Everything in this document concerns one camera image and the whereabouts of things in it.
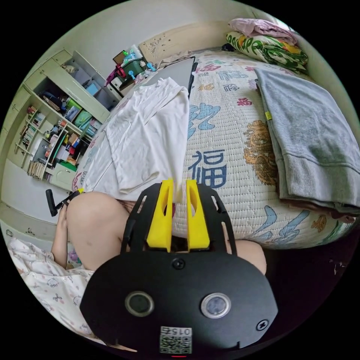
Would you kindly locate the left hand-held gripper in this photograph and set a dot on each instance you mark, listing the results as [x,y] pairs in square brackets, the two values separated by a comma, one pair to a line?
[67,200]

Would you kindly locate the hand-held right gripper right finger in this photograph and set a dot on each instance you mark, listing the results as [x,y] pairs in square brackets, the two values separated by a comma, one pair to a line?
[197,222]

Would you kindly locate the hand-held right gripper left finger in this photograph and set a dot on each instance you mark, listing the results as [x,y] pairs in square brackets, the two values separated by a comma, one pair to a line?
[161,219]

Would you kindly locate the white long sleeve shirt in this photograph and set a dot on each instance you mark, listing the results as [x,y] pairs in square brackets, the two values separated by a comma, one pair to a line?
[140,135]

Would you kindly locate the person's left forearm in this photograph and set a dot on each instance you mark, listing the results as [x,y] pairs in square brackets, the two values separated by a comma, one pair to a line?
[59,251]

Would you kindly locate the person's left hand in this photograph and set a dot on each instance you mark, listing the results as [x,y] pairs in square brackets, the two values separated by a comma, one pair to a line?
[62,222]

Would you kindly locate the person's body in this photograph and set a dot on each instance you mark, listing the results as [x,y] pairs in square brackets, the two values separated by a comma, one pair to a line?
[95,225]

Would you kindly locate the bed with printed quilt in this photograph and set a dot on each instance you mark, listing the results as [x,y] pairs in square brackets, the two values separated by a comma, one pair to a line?
[225,157]

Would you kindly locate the pale green shelf cupboard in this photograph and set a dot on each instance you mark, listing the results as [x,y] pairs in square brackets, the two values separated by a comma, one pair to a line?
[53,118]

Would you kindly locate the bedside table with green basket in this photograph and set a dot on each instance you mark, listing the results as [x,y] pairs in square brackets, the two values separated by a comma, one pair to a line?
[130,69]

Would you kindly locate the pile of clothes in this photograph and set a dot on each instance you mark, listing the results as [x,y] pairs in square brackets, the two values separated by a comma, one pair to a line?
[306,135]

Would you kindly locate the flat grey board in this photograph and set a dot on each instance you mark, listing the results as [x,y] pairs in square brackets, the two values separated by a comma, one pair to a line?
[180,70]

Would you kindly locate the folded green patterned blanket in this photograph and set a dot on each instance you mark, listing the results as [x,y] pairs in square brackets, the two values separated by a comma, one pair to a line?
[270,52]

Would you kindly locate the folded pink cloth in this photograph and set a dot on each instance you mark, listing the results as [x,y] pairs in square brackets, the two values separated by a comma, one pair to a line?
[261,28]

